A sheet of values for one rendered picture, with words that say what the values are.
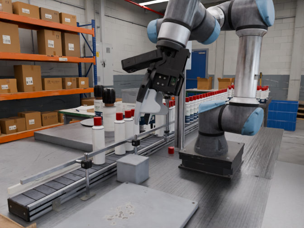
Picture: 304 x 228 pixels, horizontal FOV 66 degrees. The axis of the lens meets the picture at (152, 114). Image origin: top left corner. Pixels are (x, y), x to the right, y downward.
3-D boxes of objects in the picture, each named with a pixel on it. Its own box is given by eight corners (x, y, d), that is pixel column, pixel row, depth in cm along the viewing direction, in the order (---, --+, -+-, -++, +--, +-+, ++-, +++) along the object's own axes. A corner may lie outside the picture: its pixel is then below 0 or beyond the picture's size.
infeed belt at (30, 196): (196, 121, 214) (197, 116, 213) (205, 121, 209) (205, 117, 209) (10, 210, 75) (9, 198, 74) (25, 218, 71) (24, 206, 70)
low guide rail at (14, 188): (167, 127, 164) (167, 124, 164) (168, 127, 164) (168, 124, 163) (7, 193, 74) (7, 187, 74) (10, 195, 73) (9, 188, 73)
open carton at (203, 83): (194, 89, 692) (194, 76, 685) (201, 88, 729) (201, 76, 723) (207, 90, 668) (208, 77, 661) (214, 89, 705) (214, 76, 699)
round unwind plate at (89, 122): (99, 117, 208) (99, 116, 207) (127, 121, 192) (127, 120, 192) (71, 124, 182) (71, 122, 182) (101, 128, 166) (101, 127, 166)
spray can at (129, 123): (127, 148, 124) (126, 109, 120) (135, 149, 121) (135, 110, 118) (121, 150, 120) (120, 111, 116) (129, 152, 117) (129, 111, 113)
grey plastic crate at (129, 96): (141, 100, 408) (141, 87, 404) (162, 101, 389) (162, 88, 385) (121, 104, 356) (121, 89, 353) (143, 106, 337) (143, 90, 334)
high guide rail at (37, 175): (177, 121, 160) (177, 118, 160) (178, 121, 159) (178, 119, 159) (19, 183, 69) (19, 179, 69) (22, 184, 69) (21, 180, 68)
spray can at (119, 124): (119, 151, 118) (118, 111, 115) (127, 153, 116) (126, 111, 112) (112, 154, 114) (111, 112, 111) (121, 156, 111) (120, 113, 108)
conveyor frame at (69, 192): (195, 121, 215) (195, 116, 214) (206, 123, 209) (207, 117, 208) (8, 211, 76) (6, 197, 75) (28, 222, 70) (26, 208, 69)
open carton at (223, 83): (215, 90, 660) (216, 77, 653) (220, 89, 694) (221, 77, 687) (230, 91, 635) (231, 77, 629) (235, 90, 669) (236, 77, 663)
